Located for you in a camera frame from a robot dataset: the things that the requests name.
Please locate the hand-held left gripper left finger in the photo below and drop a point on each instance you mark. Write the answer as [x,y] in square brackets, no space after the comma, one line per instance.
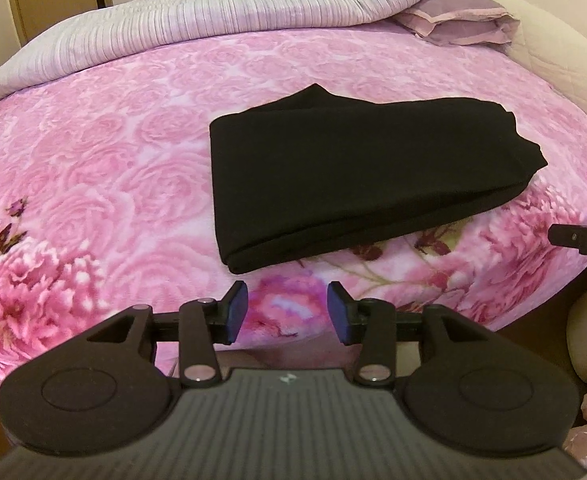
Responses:
[237,312]

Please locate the purple pillow with pink border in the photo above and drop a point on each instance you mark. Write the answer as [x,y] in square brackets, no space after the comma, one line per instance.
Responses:
[478,35]
[453,7]

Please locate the pink rose print blanket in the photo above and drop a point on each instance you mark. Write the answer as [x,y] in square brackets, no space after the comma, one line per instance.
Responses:
[98,170]

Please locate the grey ribbed quilt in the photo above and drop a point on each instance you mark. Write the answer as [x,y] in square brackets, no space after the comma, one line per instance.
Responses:
[233,5]

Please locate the black garment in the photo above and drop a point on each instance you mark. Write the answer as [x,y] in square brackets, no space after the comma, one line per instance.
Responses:
[348,175]

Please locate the beige padded bed headboard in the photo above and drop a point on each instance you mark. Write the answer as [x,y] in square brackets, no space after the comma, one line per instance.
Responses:
[558,55]

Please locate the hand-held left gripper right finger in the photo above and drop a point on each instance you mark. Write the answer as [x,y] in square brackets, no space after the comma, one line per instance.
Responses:
[339,312]

